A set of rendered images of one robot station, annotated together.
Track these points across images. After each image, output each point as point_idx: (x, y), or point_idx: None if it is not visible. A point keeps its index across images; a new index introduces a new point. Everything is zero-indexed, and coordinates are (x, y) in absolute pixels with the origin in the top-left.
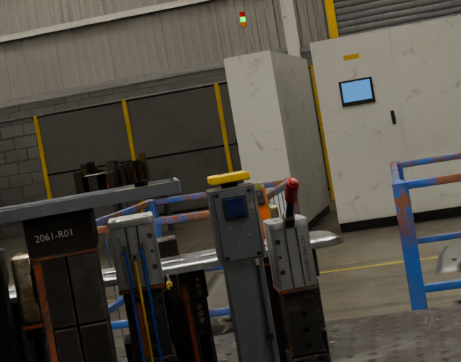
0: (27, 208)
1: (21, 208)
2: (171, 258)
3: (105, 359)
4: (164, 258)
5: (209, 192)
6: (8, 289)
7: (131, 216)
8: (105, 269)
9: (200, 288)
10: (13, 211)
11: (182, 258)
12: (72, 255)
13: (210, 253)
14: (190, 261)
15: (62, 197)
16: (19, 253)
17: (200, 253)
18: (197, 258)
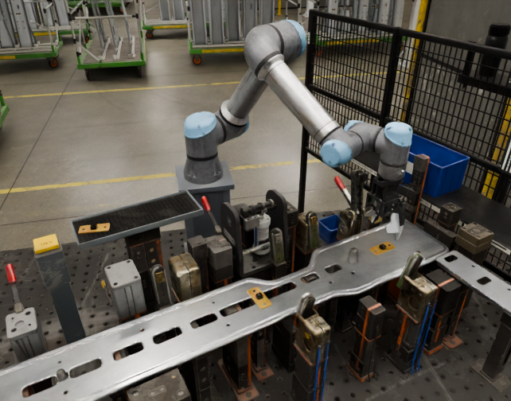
0: (142, 202)
1: (145, 200)
2: (126, 367)
3: None
4: (133, 368)
5: (58, 239)
6: (237, 313)
7: (119, 270)
8: (178, 348)
9: None
10: (149, 200)
11: (115, 362)
12: None
13: (92, 371)
14: (103, 343)
15: (142, 226)
16: (193, 262)
17: (102, 377)
18: (100, 352)
